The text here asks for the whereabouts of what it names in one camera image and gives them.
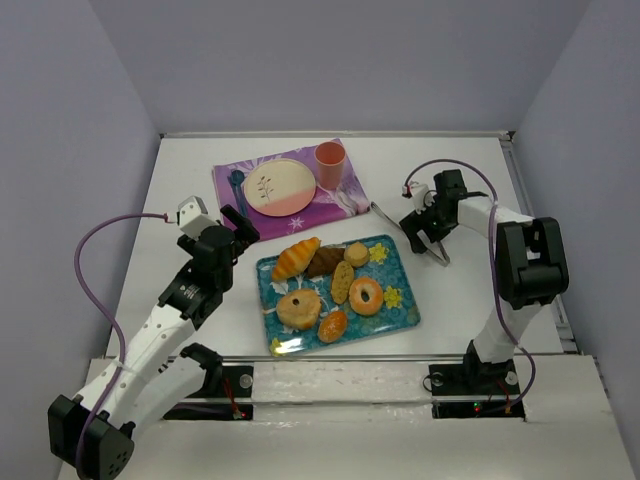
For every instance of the purple floral placemat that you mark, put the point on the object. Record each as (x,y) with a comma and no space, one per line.
(347,200)

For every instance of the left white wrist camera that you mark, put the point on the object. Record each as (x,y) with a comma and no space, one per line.
(193,217)

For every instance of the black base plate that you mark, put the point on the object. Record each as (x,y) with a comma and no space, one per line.
(458,393)
(223,397)

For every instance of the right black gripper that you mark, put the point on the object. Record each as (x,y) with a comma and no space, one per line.
(417,223)

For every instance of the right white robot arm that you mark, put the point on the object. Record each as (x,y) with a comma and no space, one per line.
(527,263)

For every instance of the small orange bun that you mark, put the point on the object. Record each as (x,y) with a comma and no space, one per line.
(332,327)

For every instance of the cream and pink plate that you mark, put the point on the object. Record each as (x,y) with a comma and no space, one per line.
(280,188)

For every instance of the pale sugared donut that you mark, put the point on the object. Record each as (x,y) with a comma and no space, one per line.
(299,309)

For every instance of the oval seeded bread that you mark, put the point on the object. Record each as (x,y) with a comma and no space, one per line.
(342,278)

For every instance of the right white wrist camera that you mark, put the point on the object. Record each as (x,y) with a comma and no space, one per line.
(420,194)

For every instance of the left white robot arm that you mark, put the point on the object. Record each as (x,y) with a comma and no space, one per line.
(95,430)

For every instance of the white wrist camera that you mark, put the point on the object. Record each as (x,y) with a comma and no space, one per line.
(420,194)
(193,217)

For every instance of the striped orange croissant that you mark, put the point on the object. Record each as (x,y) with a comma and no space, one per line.
(295,259)

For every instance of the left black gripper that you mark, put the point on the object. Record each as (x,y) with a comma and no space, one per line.
(235,236)

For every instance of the aluminium frame rail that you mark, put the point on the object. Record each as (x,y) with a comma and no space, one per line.
(502,135)

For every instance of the pink cup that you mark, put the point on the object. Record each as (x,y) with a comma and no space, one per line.
(330,158)

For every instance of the dark chocolate bread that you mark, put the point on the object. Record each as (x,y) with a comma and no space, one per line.
(325,261)

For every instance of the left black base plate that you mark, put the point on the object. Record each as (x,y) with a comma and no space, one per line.
(223,397)

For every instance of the blue floral tray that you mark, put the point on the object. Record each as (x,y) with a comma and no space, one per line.
(399,309)

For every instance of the blue plastic spoon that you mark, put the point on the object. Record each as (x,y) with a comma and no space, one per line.
(236,180)

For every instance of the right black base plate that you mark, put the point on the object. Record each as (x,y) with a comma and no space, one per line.
(458,393)

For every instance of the orange glazed donut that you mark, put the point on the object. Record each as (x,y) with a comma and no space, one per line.
(366,296)

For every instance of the small round muffin bread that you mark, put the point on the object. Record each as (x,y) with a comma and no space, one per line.
(357,254)

